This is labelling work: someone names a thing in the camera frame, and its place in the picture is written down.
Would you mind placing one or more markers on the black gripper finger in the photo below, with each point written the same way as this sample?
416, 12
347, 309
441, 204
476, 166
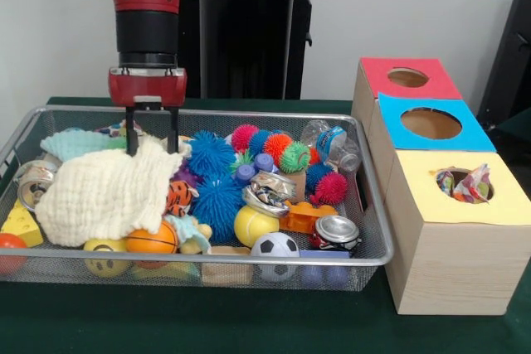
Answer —
172, 130
130, 130

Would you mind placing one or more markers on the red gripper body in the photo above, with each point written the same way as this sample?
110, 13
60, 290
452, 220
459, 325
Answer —
120, 87

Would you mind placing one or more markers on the long polka dot cloth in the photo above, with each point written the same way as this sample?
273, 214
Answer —
112, 130

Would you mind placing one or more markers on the cream knitted cloth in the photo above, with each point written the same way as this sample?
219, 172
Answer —
99, 196

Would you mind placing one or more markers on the multicolour patterned cloth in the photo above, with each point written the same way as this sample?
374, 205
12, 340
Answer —
469, 184

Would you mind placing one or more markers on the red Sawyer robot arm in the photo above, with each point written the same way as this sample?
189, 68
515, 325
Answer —
145, 6

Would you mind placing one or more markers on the clear mesh bin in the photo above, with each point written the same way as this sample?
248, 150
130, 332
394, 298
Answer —
373, 238

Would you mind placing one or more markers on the wooden box with three holes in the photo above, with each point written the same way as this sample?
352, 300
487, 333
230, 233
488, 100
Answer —
448, 271

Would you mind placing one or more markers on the blue spiky rubber ball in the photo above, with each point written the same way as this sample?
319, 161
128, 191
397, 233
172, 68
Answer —
219, 206
211, 153

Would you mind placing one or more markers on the mint green cloth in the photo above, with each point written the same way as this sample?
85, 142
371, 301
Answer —
75, 143

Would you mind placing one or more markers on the striped tiger plush toy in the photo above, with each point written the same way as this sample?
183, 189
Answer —
180, 198

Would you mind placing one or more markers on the orange toy basketball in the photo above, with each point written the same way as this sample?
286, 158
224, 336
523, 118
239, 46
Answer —
152, 240

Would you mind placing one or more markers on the silver drink can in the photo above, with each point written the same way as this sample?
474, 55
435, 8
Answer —
29, 184

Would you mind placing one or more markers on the yellow tennis ball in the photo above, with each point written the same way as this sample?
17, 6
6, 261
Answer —
254, 225

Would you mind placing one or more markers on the yellow smiley ball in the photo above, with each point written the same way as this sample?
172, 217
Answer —
106, 256

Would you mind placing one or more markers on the yellow cheese wedge toy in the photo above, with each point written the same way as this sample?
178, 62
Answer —
21, 228

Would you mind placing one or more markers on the black and white soccer ball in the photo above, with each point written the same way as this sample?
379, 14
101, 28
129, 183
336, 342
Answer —
275, 246

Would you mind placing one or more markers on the red ball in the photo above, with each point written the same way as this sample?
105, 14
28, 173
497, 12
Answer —
8, 250

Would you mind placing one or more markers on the crushed red drink can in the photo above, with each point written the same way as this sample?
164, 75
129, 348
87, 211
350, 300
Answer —
338, 230

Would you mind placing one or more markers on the black monitor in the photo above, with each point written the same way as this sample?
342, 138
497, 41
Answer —
510, 64

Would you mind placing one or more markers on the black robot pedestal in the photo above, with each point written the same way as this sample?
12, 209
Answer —
249, 47

